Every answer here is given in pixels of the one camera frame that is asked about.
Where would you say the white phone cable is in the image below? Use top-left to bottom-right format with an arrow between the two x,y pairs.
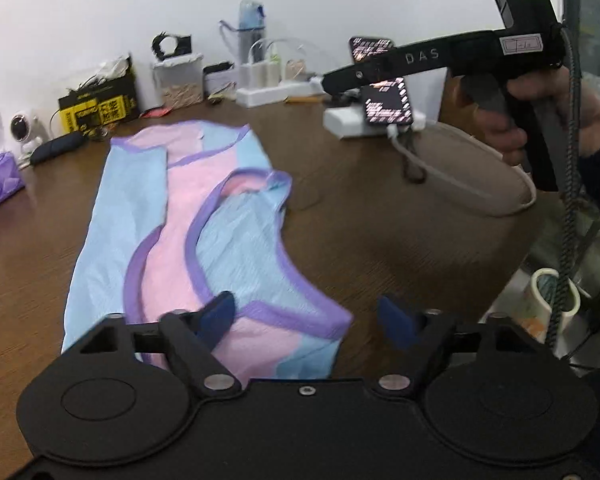
387,122 -> 537,217

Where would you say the black lanyard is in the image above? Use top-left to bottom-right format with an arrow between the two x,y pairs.
401,135 -> 429,184

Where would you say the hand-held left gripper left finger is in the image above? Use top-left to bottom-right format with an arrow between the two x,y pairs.
72,291 -> 241,398

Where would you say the blue-capped water bottle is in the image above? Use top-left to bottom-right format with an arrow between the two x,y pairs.
220,0 -> 271,67

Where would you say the person's right hand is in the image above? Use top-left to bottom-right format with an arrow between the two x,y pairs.
472,66 -> 600,167

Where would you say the white security camera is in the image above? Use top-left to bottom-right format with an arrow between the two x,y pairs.
10,112 -> 46,157

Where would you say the black pouch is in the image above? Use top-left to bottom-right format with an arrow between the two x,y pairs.
30,134 -> 88,166

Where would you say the clear nut container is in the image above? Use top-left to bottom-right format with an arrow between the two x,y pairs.
152,54 -> 204,108

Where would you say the white power bank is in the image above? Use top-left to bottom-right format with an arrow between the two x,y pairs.
323,107 -> 426,139

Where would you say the black and yellow box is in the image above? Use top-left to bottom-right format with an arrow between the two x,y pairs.
58,55 -> 141,136

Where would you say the white power strip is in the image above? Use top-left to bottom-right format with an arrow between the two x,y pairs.
236,82 -> 326,108

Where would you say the white mug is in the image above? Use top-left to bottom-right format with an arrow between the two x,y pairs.
529,267 -> 581,332

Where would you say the pink and blue garment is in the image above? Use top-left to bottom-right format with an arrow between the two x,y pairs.
61,120 -> 353,380

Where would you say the small clear box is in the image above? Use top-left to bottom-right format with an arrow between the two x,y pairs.
203,62 -> 237,97

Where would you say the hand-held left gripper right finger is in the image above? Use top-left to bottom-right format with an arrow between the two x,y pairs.
377,295 -> 536,396

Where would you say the black braided cable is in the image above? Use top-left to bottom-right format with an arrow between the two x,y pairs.
545,25 -> 583,348

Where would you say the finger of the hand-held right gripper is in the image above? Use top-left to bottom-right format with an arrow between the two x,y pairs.
322,54 -> 399,97

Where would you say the black smartphone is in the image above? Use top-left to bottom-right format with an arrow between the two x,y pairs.
349,36 -> 414,126

